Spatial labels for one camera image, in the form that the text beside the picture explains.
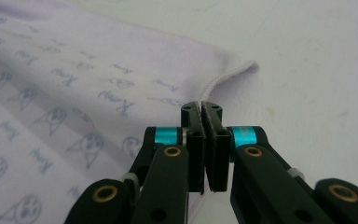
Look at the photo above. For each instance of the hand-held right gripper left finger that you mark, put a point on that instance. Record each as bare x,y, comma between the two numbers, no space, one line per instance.
195,155

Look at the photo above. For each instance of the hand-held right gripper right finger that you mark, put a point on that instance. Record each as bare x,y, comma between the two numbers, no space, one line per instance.
219,155

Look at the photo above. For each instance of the lavender printed cloth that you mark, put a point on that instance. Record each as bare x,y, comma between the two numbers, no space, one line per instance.
74,77

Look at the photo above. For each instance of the white gridded mat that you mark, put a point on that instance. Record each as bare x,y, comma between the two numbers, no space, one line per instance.
307,77

